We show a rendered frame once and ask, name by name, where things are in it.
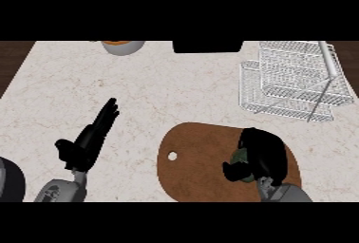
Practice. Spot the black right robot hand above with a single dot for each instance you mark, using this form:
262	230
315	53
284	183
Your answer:
262	155

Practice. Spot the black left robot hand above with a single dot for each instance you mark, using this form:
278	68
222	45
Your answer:
92	139

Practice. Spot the green squash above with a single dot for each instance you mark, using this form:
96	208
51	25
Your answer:
240	158

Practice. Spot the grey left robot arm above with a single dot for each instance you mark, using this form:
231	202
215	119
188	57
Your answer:
61	188

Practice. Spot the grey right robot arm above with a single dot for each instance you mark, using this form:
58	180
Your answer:
281	191

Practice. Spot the brown wooden cutting board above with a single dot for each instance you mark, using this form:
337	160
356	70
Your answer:
201	161

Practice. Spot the grey bowl with orange content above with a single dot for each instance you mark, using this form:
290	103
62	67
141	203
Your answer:
123	46

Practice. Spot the black appliance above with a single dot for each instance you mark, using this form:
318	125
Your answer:
207	46

